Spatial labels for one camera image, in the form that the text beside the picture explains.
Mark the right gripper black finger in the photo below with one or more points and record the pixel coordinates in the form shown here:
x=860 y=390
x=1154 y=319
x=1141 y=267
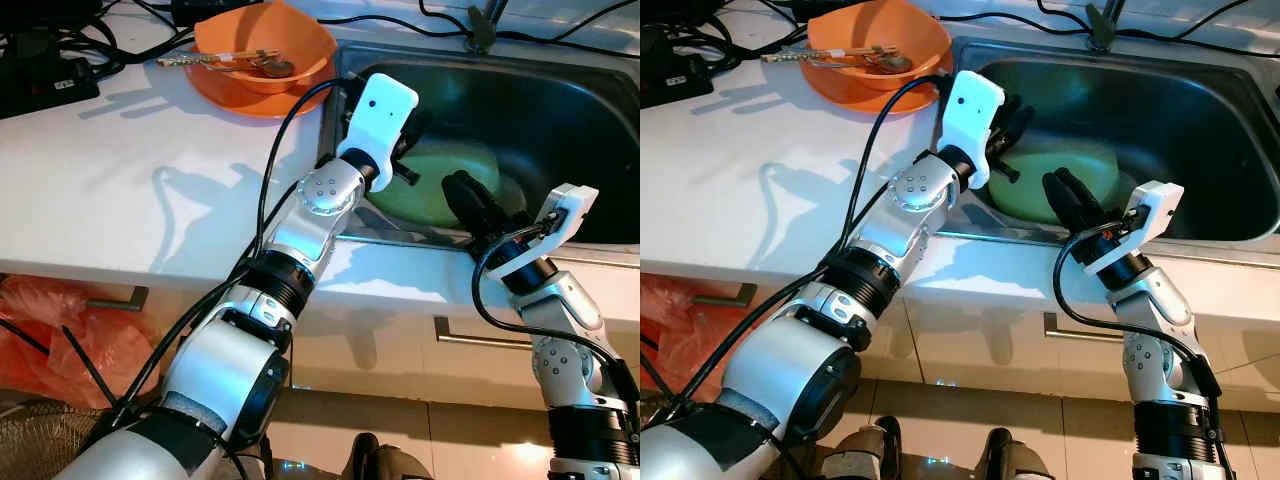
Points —
x=1063 y=197
x=465 y=200
x=1093 y=205
x=498 y=208

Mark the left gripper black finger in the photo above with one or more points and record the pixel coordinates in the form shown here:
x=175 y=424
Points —
x=1018 y=118
x=420 y=125

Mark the metal spoon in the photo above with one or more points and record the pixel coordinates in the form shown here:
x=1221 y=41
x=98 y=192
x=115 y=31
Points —
x=890 y=63
x=275 y=68

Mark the orange plastic bowl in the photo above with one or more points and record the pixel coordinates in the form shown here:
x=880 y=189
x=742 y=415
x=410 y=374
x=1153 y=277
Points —
x=260 y=35
x=880 y=30

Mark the patterned brown chopstick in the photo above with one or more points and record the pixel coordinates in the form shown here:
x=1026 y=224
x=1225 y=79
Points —
x=795 y=55
x=805 y=59
x=200 y=64
x=190 y=60

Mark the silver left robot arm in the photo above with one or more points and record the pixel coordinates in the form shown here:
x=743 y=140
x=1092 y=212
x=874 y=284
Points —
x=905 y=190
x=300 y=222

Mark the green plate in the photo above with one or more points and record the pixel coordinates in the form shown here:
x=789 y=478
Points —
x=430 y=178
x=1020 y=195

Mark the stainless steel sink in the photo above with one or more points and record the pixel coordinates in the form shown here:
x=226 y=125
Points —
x=1180 y=120
x=560 y=110

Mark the metal faucet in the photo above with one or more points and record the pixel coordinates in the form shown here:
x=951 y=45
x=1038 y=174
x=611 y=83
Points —
x=1102 y=25
x=483 y=25

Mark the white base cabinet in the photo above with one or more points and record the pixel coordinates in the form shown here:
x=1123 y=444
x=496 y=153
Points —
x=980 y=340
x=400 y=370

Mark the red plastic bag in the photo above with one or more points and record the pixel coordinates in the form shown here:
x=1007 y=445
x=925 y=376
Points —
x=60 y=340
x=680 y=340

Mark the black power strip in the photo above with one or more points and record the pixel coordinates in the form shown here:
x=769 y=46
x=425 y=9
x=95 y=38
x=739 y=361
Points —
x=40 y=85
x=670 y=75

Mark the robot right leg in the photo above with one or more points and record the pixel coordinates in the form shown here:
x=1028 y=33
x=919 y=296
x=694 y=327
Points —
x=1005 y=455
x=385 y=460

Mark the robot leg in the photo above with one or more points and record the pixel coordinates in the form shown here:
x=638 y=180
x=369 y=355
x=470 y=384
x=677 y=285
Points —
x=865 y=450
x=385 y=460
x=1005 y=455

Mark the robot left leg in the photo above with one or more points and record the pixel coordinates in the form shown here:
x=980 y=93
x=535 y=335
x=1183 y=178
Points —
x=865 y=450

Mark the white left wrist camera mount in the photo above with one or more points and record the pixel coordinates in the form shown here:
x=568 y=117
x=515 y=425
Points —
x=970 y=110
x=380 y=110

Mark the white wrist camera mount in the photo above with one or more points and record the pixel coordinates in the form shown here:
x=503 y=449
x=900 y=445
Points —
x=560 y=215
x=970 y=110
x=380 y=110
x=1150 y=210

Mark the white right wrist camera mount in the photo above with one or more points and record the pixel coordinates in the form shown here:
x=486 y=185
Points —
x=1150 y=210
x=560 y=215

